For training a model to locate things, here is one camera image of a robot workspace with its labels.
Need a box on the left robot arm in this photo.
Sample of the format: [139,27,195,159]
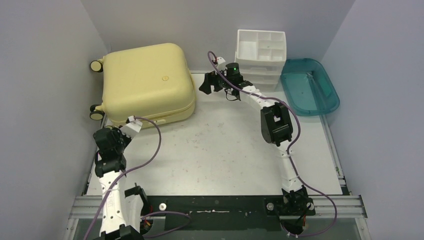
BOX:
[93,127,150,240]

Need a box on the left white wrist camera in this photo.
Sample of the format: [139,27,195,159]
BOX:
[119,115,143,138]

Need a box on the white plastic drawer organizer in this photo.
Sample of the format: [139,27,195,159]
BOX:
[234,29,287,92]

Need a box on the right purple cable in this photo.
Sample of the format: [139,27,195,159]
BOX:
[207,50,339,239]

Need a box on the teal transparent plastic tray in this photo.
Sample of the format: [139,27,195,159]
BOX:
[280,58,340,117]

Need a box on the yellow hard-shell suitcase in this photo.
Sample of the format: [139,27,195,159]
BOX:
[89,43,196,127]

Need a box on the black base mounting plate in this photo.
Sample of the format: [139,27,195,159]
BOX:
[141,195,316,232]

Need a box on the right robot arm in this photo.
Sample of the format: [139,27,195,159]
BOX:
[199,60,315,217]

